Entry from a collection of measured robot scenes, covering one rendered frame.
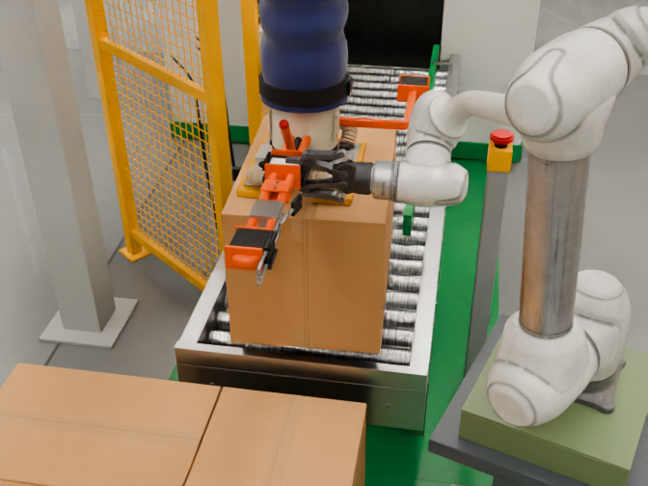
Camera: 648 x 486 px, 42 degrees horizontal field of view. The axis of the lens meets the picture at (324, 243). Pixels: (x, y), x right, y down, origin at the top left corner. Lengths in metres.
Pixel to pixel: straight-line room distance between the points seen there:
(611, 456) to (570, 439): 0.09
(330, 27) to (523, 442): 1.01
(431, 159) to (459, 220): 2.17
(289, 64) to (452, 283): 1.82
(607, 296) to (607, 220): 2.42
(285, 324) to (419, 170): 0.60
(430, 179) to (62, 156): 1.53
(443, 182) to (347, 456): 0.73
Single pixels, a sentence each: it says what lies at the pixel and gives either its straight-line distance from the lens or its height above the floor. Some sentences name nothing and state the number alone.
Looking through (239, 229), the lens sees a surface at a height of 1.24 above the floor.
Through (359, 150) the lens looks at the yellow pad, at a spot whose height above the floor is 1.08.
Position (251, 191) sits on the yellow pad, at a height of 1.09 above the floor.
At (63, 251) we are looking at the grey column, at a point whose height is 0.40.
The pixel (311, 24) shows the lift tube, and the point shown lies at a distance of 1.97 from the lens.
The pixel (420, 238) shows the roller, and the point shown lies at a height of 0.54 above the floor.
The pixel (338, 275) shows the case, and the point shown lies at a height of 0.91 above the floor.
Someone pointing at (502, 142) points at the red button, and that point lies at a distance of 2.49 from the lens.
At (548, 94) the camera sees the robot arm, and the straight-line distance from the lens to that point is 1.31.
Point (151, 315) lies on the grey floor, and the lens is 3.49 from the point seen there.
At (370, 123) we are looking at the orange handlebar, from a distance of 2.18.
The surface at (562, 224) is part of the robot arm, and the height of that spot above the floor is 1.37.
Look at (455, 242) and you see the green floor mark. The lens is 3.87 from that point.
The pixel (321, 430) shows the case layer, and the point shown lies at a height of 0.54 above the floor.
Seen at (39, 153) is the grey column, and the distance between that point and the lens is 3.05.
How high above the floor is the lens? 2.15
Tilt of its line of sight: 34 degrees down
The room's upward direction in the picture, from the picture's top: 1 degrees counter-clockwise
